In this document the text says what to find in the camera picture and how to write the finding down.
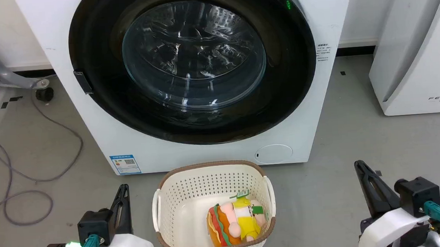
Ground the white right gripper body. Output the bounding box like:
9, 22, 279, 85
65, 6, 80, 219
355, 204, 433, 247

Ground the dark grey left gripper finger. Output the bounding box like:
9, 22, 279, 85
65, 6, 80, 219
113, 183, 133, 236
108, 184, 128, 236

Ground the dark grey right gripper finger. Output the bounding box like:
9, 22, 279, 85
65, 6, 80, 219
359, 158, 401, 214
354, 159, 384, 220

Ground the white front-load washing machine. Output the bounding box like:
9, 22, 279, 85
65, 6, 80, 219
15, 0, 369, 183

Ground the black round washer door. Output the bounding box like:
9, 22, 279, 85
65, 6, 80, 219
65, 0, 322, 154

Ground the cream perforated laundry basket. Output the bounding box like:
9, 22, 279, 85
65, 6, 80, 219
149, 157, 279, 247

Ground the hamburger plush toy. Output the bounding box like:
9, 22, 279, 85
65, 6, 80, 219
205, 189, 271, 247

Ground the white air purifier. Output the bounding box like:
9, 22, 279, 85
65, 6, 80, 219
364, 0, 440, 118

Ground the black caster wheel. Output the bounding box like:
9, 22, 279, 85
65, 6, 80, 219
35, 87, 55, 103

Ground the black floor tape mark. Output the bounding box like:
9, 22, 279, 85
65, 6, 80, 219
0, 95, 24, 109

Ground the grey floor cable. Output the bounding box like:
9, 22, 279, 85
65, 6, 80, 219
0, 73, 91, 247

